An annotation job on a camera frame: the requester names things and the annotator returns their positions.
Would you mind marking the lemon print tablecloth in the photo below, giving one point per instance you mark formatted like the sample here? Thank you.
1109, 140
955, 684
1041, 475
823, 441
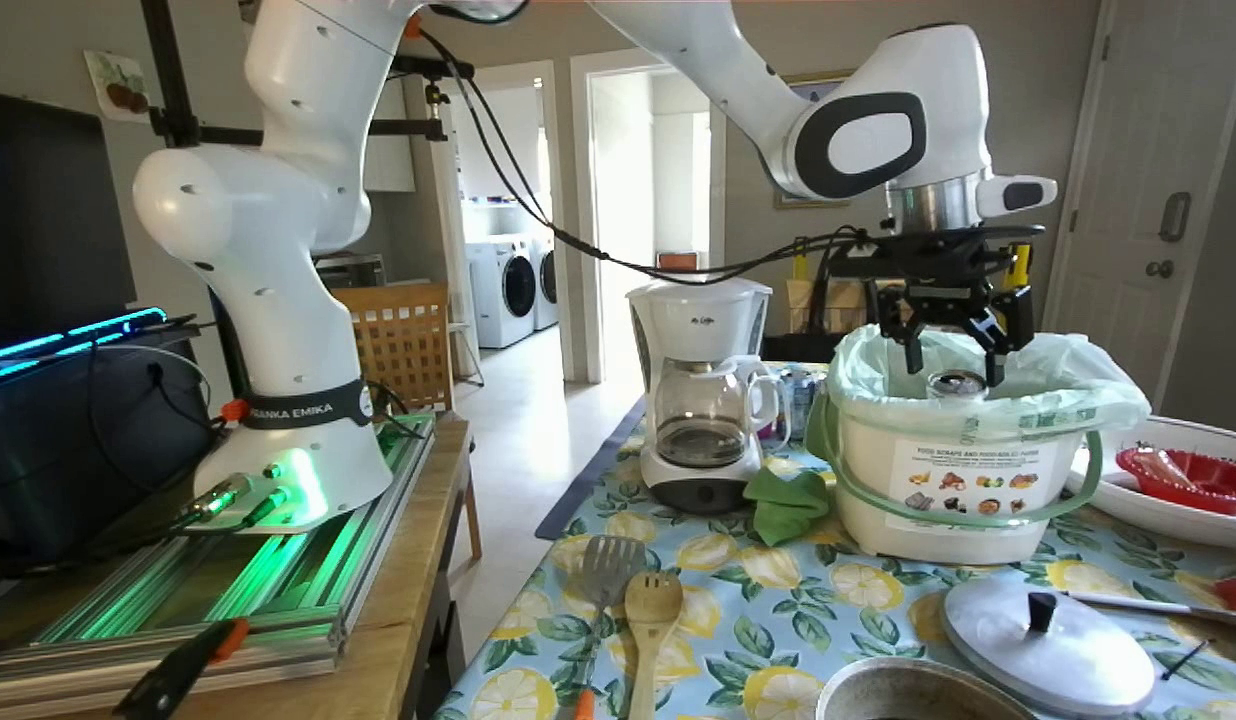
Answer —
748, 615

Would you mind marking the lattice wooden chair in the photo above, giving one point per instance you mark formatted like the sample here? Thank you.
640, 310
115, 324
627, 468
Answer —
403, 342

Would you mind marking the white drip coffee maker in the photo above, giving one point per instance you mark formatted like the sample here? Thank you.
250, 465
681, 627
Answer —
698, 360

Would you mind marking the red food on plate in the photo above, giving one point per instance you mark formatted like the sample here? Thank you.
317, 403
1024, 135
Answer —
1180, 479

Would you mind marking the green cloth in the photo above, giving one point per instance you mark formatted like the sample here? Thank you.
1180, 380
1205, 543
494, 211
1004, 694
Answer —
786, 506

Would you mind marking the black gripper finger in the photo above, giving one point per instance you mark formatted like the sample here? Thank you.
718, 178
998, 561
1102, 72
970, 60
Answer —
998, 348
910, 346

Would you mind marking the wooden spoon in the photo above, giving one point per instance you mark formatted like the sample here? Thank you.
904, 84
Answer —
654, 605

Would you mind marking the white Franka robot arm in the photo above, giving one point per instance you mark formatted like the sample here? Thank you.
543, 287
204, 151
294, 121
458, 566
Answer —
279, 307

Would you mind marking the patterned small jar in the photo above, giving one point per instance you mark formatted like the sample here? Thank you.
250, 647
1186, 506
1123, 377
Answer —
802, 403

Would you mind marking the metal pot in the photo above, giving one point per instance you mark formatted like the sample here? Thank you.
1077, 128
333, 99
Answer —
910, 694

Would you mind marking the white panel door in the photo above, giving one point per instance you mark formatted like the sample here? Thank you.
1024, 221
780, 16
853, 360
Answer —
1136, 135

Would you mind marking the small wall picture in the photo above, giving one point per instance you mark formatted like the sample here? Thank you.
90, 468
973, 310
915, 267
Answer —
119, 84

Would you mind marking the black box with blue light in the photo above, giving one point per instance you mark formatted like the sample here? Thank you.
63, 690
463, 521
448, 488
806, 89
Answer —
81, 455

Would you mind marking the thin black stick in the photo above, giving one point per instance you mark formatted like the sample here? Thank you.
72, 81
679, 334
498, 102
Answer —
1180, 661

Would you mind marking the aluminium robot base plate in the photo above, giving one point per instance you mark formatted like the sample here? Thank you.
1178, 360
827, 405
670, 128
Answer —
243, 586

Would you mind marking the silver fork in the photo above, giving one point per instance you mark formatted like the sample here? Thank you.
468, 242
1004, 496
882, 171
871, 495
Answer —
615, 566

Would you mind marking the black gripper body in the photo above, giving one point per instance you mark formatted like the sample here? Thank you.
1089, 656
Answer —
959, 307

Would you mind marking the white washing machine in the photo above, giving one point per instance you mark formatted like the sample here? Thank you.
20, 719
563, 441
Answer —
498, 293
548, 287

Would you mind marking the white pot lid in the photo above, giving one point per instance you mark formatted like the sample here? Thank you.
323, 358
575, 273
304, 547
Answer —
1041, 661

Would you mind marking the black monitor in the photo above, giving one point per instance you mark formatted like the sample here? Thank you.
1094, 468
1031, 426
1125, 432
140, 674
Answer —
40, 225

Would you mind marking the silver drink can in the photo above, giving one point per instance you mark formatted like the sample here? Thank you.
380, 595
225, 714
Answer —
963, 385

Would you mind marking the pale green bin liner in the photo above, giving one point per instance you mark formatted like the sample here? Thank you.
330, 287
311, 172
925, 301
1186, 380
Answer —
1071, 385

